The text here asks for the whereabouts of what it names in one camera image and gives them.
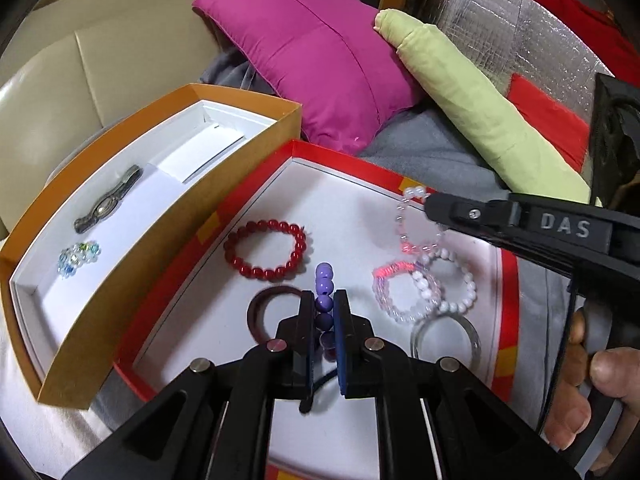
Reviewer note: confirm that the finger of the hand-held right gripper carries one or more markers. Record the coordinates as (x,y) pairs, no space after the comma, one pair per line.
(530,255)
(470,212)

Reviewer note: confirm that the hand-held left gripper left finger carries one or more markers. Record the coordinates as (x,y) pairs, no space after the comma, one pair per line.
(305,360)

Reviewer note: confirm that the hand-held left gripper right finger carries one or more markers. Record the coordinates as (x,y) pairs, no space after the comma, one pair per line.
(343,360)

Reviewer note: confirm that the red cardboard tray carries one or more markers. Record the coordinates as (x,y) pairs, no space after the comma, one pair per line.
(350,200)

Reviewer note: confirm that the person's right hand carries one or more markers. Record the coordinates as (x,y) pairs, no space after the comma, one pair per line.
(615,372)

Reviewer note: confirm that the grey blanket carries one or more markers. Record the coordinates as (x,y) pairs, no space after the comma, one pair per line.
(425,140)

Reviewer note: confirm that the clear plastic bangle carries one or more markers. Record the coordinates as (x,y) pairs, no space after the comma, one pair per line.
(472,337)

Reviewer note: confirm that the light green rolled cloth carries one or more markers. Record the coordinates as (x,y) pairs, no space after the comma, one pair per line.
(475,110)

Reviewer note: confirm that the orange box with white insert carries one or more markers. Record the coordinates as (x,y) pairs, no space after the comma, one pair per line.
(165,270)

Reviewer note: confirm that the silver insulated bag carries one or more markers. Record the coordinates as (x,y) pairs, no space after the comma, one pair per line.
(540,30)

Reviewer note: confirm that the magenta pillow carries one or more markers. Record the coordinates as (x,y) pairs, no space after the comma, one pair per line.
(325,60)

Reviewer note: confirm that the red cloth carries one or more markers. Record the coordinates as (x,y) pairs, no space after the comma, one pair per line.
(575,15)

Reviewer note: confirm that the silver wristwatch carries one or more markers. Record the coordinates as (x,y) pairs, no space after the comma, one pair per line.
(102,207)

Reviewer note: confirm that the beige leather sofa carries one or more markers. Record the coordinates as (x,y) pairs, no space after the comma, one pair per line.
(100,60)

